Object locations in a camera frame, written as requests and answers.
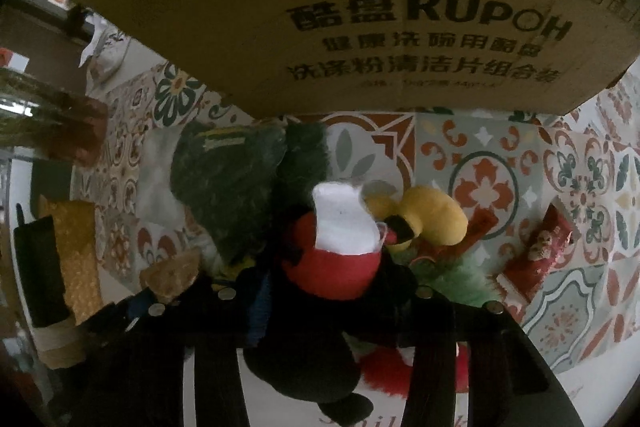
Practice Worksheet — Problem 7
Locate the red fluffy plush toy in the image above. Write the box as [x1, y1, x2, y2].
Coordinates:
[350, 342, 471, 395]

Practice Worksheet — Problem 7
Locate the patterned tablecloth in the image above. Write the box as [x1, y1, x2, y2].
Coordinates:
[75, 57, 640, 427]

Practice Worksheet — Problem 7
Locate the glass vase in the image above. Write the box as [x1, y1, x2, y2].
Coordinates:
[0, 69, 110, 168]

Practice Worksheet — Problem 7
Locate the red snack packet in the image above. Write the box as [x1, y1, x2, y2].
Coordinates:
[497, 202, 576, 303]

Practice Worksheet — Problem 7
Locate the yellow chair cushion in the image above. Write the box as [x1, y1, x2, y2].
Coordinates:
[40, 199, 103, 325]

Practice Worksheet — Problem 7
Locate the green fluffy plush toy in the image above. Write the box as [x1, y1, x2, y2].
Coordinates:
[410, 252, 501, 308]

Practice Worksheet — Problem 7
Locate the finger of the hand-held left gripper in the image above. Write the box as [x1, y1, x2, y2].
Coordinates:
[85, 289, 153, 348]

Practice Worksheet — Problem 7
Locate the brown plush toy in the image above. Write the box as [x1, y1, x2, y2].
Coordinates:
[139, 249, 201, 303]

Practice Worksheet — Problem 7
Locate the yellow plush toy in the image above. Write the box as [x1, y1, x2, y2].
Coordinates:
[365, 186, 469, 253]

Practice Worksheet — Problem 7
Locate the dark green plush toy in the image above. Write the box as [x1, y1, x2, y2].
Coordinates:
[170, 119, 331, 265]

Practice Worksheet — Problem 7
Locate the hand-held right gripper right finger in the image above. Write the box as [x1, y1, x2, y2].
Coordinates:
[395, 282, 586, 427]

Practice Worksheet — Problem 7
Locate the black red white plush toy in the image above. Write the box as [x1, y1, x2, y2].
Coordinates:
[240, 179, 418, 418]

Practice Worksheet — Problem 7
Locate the dark chair with yellow cushion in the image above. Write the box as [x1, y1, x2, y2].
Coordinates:
[12, 204, 68, 328]

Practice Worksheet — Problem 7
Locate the patterned cloth bag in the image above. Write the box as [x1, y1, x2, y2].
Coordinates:
[79, 24, 131, 82]

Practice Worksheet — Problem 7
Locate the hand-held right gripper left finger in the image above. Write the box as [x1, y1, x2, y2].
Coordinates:
[115, 274, 271, 427]

